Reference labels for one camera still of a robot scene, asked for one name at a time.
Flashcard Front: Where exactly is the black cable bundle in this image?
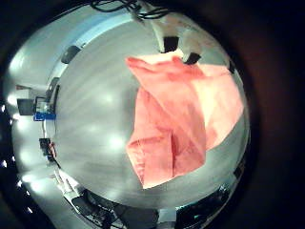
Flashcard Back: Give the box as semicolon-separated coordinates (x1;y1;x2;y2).
90;0;174;21

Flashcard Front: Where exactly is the small blue box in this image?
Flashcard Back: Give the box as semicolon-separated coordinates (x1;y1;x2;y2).
32;111;57;122

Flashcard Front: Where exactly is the pink cloth garment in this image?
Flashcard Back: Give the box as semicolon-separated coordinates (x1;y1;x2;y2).
124;52;246;191

